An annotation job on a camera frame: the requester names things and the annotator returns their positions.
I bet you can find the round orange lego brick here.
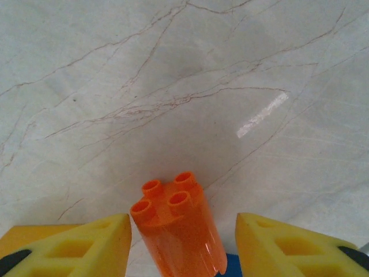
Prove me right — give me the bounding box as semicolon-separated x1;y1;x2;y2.
129;171;228;276

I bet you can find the blue lego brick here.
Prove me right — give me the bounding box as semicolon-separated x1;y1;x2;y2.
224;252;246;277

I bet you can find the yellow lego brick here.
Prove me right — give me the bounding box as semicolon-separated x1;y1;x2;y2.
0;224;84;252

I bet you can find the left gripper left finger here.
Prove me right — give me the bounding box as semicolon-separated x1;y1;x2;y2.
0;212;133;277

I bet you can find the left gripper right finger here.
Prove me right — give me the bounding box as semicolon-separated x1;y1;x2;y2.
235;212;369;277

